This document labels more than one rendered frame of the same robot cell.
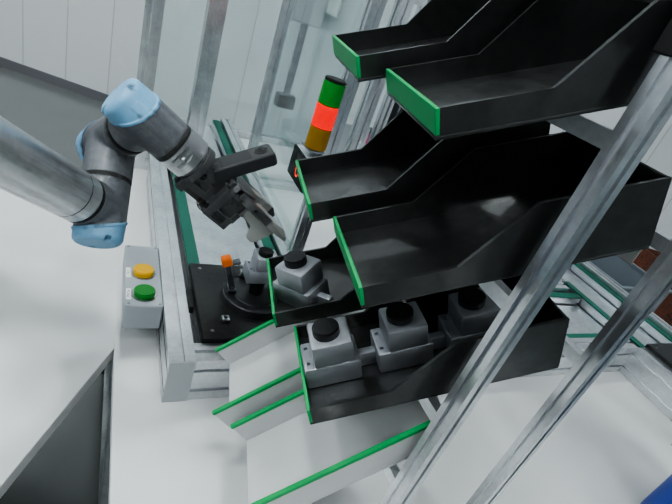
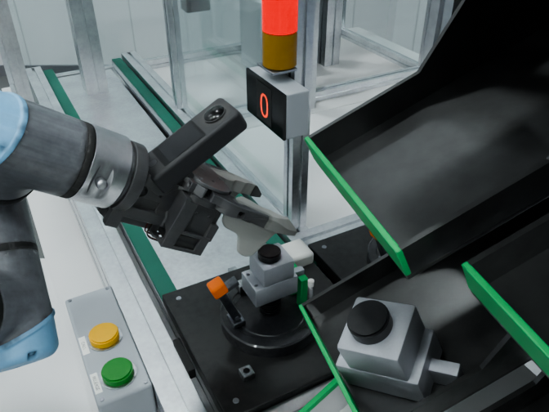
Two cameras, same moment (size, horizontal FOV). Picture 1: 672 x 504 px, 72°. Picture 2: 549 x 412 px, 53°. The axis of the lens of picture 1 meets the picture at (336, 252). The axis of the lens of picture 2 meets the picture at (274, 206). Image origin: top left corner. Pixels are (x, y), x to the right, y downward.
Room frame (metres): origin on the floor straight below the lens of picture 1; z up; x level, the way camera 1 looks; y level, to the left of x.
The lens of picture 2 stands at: (0.26, 0.10, 1.54)
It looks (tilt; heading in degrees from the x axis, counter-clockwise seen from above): 35 degrees down; 3
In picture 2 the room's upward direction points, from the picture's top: straight up
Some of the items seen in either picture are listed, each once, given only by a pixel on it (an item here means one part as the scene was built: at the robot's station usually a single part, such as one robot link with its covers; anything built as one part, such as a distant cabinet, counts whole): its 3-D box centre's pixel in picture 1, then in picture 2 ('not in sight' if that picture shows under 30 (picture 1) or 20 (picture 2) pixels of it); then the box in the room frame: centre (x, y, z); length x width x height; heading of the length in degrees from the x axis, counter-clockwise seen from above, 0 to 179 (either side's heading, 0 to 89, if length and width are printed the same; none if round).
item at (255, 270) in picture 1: (267, 264); (276, 268); (0.81, 0.12, 1.06); 0.08 x 0.04 x 0.07; 121
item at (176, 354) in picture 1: (166, 243); (118, 268); (0.96, 0.40, 0.91); 0.89 x 0.06 x 0.11; 31
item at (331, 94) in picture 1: (332, 93); not in sight; (1.03, 0.13, 1.38); 0.05 x 0.05 x 0.05
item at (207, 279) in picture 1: (251, 301); (270, 323); (0.80, 0.13, 0.96); 0.24 x 0.24 x 0.02; 31
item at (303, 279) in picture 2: not in sight; (302, 291); (0.82, 0.09, 1.01); 0.01 x 0.01 x 0.05; 31
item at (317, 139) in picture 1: (318, 137); (279, 47); (1.03, 0.13, 1.28); 0.05 x 0.05 x 0.05
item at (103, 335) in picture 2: (143, 272); (104, 337); (0.77, 0.36, 0.96); 0.04 x 0.04 x 0.02
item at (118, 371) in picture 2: (144, 293); (118, 373); (0.71, 0.32, 0.96); 0.04 x 0.04 x 0.02
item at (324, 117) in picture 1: (325, 115); (279, 11); (1.03, 0.13, 1.33); 0.05 x 0.05 x 0.05
